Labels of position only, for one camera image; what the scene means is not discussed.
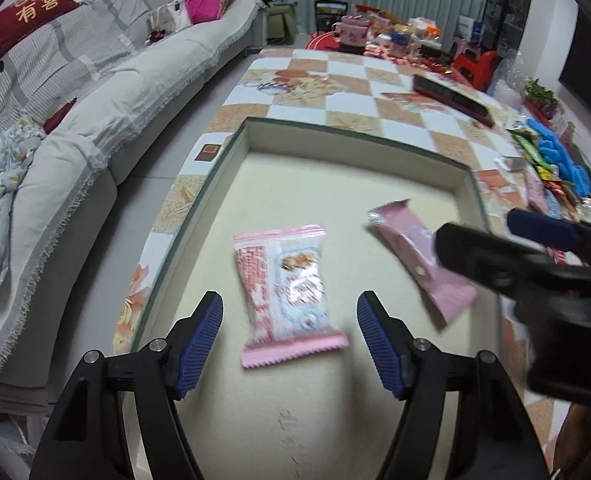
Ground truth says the pink plastic stool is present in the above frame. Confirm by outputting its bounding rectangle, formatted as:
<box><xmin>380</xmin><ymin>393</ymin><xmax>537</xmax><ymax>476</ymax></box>
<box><xmin>450</xmin><ymin>36</ymin><xmax>479</xmax><ymax>57</ymax></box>

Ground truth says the floral blanket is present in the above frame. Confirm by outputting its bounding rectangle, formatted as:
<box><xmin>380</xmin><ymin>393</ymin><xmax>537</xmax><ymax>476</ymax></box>
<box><xmin>0</xmin><ymin>115</ymin><xmax>48</xmax><ymax>301</ymax></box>

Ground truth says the red cushion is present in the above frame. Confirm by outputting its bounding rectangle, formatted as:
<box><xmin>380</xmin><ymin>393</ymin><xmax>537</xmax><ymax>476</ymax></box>
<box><xmin>0</xmin><ymin>0</ymin><xmax>81</xmax><ymax>53</ymax></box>

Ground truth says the grey covered sofa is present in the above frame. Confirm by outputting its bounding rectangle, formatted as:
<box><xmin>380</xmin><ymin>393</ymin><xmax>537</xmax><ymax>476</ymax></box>
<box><xmin>0</xmin><ymin>0</ymin><xmax>268</xmax><ymax>413</ymax></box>

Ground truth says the clutter of boxes and goods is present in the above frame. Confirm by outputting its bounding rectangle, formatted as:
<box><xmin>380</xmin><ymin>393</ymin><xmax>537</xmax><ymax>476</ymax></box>
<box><xmin>305</xmin><ymin>5</ymin><xmax>456</xmax><ymax>68</ymax></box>

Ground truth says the shallow beige box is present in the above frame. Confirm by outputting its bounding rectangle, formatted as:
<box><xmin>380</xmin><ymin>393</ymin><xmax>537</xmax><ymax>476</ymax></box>
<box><xmin>130</xmin><ymin>117</ymin><xmax>506</xmax><ymax>480</ymax></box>

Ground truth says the white blue carton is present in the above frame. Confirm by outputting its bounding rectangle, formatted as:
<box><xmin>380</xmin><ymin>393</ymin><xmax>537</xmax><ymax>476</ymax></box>
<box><xmin>458</xmin><ymin>15</ymin><xmax>486</xmax><ymax>43</ymax></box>

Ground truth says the red plastic stool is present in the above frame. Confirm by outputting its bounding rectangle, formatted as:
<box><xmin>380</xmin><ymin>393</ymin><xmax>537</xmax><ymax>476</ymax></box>
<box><xmin>453</xmin><ymin>50</ymin><xmax>501</xmax><ymax>86</ymax></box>

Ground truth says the clear plastic bag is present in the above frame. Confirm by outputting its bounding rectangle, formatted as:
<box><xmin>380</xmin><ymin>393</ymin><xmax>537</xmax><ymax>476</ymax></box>
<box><xmin>490</xmin><ymin>50</ymin><xmax>526</xmax><ymax>108</ymax></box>

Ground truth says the pink lidded container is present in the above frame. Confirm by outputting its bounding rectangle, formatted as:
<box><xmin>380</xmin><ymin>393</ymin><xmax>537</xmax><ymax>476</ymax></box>
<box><xmin>335</xmin><ymin>15</ymin><xmax>371</xmax><ymax>51</ymax></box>

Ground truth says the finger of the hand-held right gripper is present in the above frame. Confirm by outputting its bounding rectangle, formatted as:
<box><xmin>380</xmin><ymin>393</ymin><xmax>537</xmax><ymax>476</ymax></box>
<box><xmin>506</xmin><ymin>208</ymin><xmax>591</xmax><ymax>266</ymax></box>
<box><xmin>434</xmin><ymin>222</ymin><xmax>576</xmax><ymax>306</ymax></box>

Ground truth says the pile of blue gloves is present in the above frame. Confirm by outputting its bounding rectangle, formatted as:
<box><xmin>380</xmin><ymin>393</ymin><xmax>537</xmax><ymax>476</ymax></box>
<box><xmin>525</xmin><ymin>119</ymin><xmax>591</xmax><ymax>196</ymax></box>

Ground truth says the plain pink snack packet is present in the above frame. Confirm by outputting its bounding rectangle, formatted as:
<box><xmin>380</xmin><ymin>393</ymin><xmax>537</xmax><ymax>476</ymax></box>
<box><xmin>366</xmin><ymin>199</ymin><xmax>479</xmax><ymax>331</ymax></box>

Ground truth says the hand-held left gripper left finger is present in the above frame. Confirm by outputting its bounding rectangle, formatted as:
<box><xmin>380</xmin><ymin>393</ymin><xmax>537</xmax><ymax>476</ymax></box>
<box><xmin>34</xmin><ymin>290</ymin><xmax>224</xmax><ymax>480</ymax></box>

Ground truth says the potted green plant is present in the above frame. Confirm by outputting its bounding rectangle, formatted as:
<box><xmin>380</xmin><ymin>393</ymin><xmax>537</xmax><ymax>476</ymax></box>
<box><xmin>523</xmin><ymin>77</ymin><xmax>559</xmax><ymax>111</ymax></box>

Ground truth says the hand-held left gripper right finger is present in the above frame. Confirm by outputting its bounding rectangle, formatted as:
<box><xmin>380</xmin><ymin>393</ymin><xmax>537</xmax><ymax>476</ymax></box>
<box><xmin>356</xmin><ymin>290</ymin><xmax>551</xmax><ymax>480</ymax></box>

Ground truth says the person's right forearm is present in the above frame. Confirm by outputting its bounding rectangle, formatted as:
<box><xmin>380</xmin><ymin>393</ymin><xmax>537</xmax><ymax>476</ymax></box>
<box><xmin>558</xmin><ymin>402</ymin><xmax>591</xmax><ymax>480</ymax></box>

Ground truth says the dark display cabinet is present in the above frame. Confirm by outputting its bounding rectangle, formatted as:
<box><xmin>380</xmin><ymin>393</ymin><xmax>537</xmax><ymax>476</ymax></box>
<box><xmin>485</xmin><ymin>0</ymin><xmax>533</xmax><ymax>56</ymax></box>

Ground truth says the pink cloth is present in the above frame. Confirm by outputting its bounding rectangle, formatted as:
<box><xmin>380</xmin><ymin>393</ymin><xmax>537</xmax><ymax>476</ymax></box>
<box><xmin>185</xmin><ymin>0</ymin><xmax>236</xmax><ymax>23</ymax></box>

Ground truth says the pink white snack packet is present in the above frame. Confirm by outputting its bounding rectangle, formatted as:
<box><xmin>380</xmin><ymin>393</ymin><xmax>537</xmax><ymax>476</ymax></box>
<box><xmin>232</xmin><ymin>223</ymin><xmax>350</xmax><ymax>371</ymax></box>

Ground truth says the pile of assorted snack packets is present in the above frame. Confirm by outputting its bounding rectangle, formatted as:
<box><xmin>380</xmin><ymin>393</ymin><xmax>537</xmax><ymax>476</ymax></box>
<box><xmin>498</xmin><ymin>127</ymin><xmax>591</xmax><ymax>266</ymax></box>

